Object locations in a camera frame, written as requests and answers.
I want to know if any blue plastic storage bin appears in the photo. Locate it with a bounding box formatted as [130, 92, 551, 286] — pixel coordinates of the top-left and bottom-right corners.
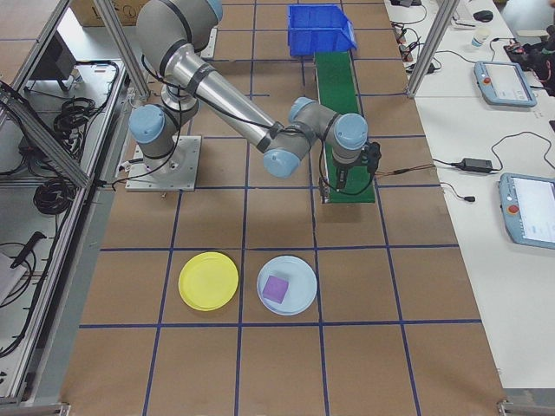
[287, 3, 359, 58]

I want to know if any V-shaped metal bar frame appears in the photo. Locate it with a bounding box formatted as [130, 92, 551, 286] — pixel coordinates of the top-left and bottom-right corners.
[0, 0, 151, 411]

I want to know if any green conveyor belt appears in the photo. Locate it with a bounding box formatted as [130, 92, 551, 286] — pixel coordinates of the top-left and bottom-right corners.
[312, 50, 377, 205]

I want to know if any aluminium corner bar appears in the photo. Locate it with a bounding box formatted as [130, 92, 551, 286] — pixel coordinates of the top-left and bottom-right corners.
[0, 401, 71, 416]
[496, 387, 555, 416]

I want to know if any yellow round plate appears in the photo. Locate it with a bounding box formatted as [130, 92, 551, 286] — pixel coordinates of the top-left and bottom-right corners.
[178, 251, 241, 312]

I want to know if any person in dark clothes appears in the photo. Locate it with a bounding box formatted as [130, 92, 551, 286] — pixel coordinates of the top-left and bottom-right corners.
[523, 41, 555, 96]

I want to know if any black cable coil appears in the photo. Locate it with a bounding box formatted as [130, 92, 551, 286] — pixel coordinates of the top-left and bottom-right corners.
[33, 178, 78, 217]
[54, 97, 108, 136]

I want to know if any light blue teach pendant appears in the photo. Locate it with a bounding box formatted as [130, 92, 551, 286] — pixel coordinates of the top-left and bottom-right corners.
[498, 172, 555, 250]
[473, 60, 539, 110]

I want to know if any thin dark wire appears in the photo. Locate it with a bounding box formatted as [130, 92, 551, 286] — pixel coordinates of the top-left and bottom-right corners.
[375, 165, 436, 178]

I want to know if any purple foam block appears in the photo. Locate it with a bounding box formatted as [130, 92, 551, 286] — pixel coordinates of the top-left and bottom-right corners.
[261, 274, 291, 303]

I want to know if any black handle tool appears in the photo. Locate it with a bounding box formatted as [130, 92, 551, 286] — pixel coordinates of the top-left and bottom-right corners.
[10, 232, 47, 268]

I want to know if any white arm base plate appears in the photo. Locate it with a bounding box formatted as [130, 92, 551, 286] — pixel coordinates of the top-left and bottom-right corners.
[199, 26, 219, 60]
[125, 135, 203, 192]

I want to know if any black adapter cable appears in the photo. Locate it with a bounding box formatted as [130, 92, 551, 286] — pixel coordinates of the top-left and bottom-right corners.
[432, 132, 555, 174]

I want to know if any brown cardboard box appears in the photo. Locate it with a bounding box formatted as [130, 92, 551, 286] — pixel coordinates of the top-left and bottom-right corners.
[70, 0, 151, 28]

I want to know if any thin red wire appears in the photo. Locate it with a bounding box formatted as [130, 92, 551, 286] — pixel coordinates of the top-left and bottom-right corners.
[375, 164, 436, 177]

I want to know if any white desk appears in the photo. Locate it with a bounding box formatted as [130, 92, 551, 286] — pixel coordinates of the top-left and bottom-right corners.
[414, 95, 555, 390]
[384, 0, 555, 100]

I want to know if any light blue round plate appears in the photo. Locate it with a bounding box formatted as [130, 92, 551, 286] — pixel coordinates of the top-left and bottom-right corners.
[256, 255, 319, 316]

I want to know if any black monitor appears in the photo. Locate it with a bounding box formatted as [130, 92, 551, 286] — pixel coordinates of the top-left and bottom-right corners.
[29, 32, 80, 93]

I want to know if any white sheet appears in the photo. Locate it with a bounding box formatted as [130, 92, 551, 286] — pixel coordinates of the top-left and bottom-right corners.
[0, 250, 28, 305]

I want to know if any black cable with plug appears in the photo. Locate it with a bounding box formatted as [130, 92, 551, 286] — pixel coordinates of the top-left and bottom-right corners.
[440, 181, 476, 204]

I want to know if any aluminium extrusion post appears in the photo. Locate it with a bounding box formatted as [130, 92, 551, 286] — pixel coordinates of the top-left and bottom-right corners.
[92, 0, 149, 100]
[405, 0, 460, 100]

